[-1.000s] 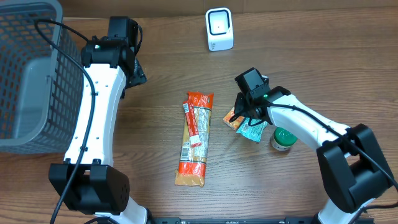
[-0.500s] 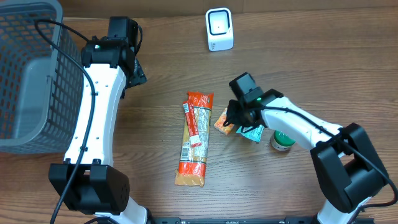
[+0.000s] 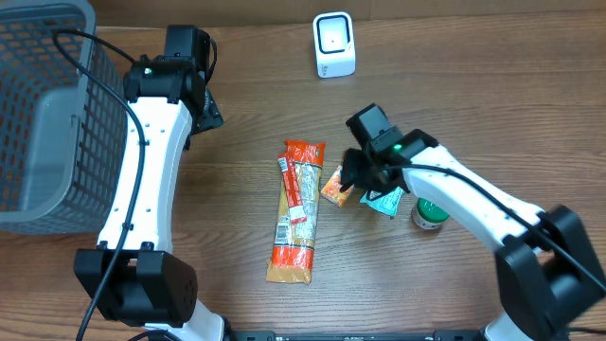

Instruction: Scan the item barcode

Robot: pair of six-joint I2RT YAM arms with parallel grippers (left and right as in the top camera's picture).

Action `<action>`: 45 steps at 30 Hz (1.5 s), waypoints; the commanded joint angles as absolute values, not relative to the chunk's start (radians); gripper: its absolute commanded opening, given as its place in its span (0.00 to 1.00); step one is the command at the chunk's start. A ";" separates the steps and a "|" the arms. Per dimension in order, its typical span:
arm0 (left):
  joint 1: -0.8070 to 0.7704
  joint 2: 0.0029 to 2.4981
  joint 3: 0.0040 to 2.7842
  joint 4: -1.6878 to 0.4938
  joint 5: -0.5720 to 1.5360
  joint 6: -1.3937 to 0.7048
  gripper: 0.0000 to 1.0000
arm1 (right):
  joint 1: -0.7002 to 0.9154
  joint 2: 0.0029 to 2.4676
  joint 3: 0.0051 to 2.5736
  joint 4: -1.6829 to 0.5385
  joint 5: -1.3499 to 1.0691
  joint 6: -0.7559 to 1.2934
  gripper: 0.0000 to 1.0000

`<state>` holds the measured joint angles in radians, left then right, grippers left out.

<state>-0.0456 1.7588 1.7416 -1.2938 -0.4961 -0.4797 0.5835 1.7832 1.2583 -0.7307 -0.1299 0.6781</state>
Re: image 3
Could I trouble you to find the small orange box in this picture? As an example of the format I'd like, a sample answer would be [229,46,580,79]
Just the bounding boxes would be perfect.
[321,166,355,207]

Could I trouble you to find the teal snack packet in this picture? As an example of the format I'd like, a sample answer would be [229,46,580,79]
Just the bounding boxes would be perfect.
[360,187,404,217]

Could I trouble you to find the green lid white jar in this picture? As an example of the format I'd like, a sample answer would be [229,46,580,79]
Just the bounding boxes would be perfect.
[411,198,450,230]

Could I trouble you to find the long orange noodle package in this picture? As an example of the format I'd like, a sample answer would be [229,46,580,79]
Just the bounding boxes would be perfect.
[266,139,325,284]

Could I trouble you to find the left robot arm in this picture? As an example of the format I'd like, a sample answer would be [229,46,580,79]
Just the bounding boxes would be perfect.
[74,25,230,340]

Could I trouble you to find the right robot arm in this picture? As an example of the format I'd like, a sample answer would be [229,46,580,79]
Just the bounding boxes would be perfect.
[341,104,605,340]

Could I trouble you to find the white barcode scanner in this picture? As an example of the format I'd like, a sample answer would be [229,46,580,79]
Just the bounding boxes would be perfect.
[312,11,356,79]

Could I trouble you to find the grey plastic mesh basket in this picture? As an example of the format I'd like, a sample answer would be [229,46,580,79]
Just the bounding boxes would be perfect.
[1,0,128,235]

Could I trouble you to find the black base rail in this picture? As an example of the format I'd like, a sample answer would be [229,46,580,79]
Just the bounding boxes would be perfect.
[226,330,483,341]

